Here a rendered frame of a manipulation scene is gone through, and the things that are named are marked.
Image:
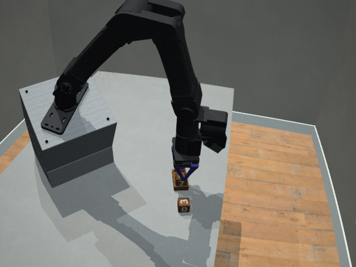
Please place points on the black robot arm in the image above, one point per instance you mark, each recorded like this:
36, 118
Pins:
137, 20

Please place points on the brown wooden tray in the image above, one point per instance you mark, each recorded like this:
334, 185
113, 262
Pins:
179, 188

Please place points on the brown wooden number cube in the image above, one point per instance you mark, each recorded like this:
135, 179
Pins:
183, 204
180, 182

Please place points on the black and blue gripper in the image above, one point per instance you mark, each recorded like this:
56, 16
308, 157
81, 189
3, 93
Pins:
179, 153

